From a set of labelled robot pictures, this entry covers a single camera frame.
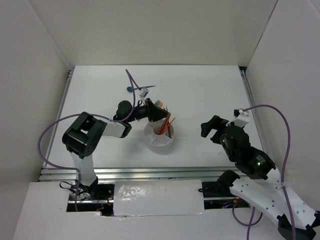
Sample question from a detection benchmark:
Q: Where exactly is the dark blue plastic spoon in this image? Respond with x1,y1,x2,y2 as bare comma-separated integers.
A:
126,85,155,93

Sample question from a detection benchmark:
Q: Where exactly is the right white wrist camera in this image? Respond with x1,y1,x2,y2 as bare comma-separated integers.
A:
230,108,250,128

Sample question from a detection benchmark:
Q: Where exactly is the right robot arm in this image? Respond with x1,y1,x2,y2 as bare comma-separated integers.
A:
200,113,320,240

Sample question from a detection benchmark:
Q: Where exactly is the orange plastic knife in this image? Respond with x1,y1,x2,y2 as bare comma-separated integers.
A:
167,123,172,139

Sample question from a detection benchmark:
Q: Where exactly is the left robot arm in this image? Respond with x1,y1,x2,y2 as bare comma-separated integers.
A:
62,98,169,200

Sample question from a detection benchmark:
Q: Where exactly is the white divided round container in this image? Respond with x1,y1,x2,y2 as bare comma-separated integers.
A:
143,119,175,152

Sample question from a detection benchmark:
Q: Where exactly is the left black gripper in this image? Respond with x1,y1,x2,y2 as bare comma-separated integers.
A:
126,97,169,123

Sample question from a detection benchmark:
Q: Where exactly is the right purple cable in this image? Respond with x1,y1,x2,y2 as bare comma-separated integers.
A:
231,104,298,240

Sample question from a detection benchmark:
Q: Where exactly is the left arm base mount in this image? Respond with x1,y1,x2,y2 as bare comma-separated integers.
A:
59,181,115,217

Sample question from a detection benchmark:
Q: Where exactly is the white foam board cover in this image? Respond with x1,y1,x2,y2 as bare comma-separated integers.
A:
113,179,205,217

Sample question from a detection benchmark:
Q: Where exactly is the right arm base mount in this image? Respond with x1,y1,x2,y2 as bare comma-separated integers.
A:
198,170,250,210

